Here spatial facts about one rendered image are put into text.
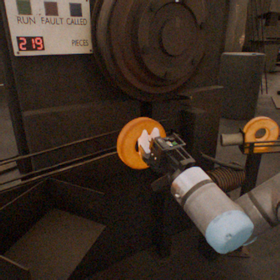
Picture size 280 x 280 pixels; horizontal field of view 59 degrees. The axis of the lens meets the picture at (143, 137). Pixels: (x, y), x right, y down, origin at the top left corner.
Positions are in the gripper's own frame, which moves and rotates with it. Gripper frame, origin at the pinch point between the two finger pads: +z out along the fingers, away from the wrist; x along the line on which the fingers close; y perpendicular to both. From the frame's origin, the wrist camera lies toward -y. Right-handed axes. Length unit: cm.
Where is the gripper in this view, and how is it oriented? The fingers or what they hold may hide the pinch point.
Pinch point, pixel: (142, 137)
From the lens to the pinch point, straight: 72.1
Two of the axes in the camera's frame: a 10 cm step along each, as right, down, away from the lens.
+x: -8.6, 1.9, -4.7
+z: -4.9, -5.8, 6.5
